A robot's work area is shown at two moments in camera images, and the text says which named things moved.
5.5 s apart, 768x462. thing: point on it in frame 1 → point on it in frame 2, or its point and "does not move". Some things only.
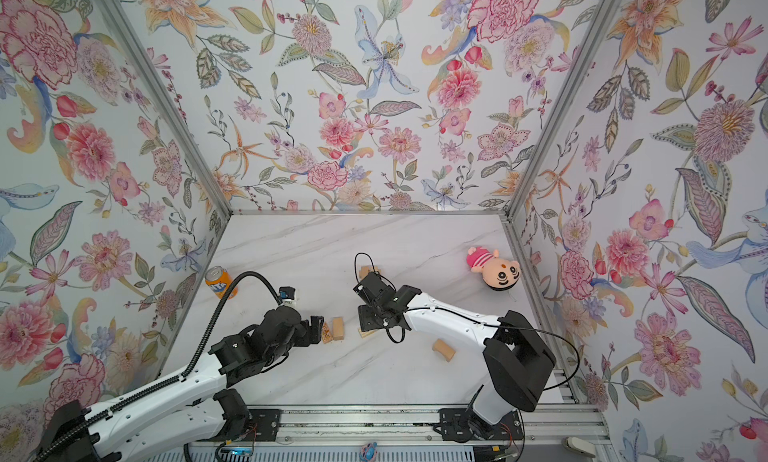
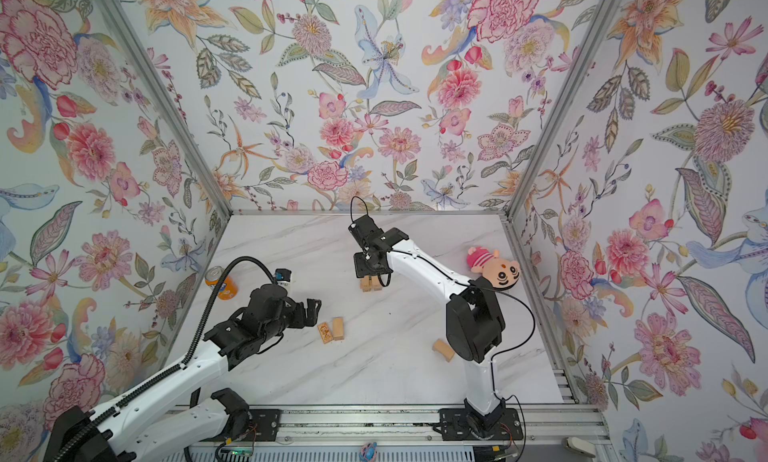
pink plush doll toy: [498, 275] does not move
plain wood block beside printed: [338, 328] does not move
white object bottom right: [579, 445] does not move
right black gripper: [365, 318] → [361, 271]
